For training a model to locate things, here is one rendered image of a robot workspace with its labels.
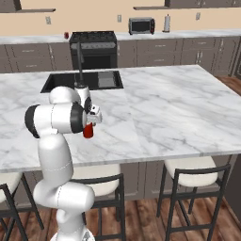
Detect black stove with oven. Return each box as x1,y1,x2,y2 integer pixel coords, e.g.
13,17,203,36
69,30,119,71

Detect black stool with cream seat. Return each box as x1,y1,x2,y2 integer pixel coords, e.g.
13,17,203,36
0,171,45,241
69,164,127,241
155,155,233,241

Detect black sink basin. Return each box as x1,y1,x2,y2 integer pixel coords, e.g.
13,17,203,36
40,70,124,94

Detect grey toaster oven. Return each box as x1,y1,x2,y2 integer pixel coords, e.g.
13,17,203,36
128,17,156,36

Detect white paper towel roll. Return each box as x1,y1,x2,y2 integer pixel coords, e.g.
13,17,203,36
162,13,172,34

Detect grey wall cupboard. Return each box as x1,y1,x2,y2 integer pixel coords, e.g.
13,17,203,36
164,0,241,9
0,0,23,14

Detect grey wall shelf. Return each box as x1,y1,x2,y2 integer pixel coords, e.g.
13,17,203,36
132,5,168,11
15,8,57,14

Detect grey island cupboards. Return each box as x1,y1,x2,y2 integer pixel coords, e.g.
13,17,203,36
0,153,241,209

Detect grey base cupboard run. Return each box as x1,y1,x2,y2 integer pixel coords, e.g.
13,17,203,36
0,41,73,74
116,36,241,77

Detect black sink tap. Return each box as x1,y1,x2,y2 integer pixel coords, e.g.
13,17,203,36
74,41,88,89

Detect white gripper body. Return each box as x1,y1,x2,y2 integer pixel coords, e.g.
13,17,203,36
86,112,104,126

